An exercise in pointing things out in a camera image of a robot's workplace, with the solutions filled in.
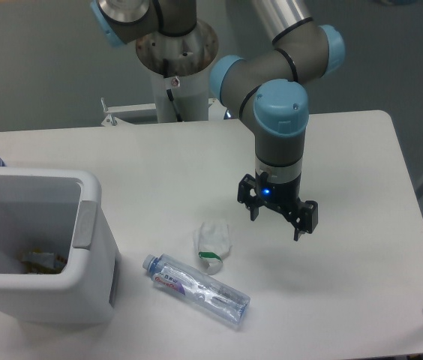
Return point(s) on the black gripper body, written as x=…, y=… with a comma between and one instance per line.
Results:
x=280, y=198

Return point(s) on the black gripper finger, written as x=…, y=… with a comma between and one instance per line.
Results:
x=304, y=218
x=246, y=195

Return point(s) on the white paper cup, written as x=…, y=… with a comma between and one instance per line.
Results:
x=212, y=244

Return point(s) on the clear plastic water bottle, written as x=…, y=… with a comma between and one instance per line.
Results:
x=197, y=288

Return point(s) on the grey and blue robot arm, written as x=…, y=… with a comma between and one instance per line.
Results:
x=267, y=94

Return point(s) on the trash inside the can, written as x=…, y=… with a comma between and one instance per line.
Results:
x=43, y=263

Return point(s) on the white plastic trash can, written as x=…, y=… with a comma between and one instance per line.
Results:
x=58, y=211

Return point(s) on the white metal base frame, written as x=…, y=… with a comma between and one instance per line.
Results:
x=146, y=113

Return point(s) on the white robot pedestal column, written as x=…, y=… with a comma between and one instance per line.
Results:
x=179, y=69

